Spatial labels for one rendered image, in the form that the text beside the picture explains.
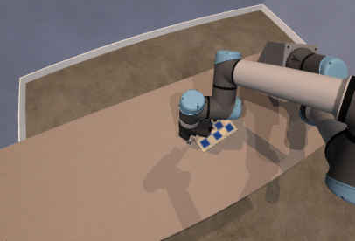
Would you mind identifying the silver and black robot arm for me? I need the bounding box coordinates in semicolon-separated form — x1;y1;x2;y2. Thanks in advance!
179;48;355;205

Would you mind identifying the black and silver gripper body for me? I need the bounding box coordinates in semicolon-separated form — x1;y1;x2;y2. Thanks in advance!
178;117;213;141

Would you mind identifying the blue and cream chessboard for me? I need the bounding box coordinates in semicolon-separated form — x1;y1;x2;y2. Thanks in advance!
192;120;238;153

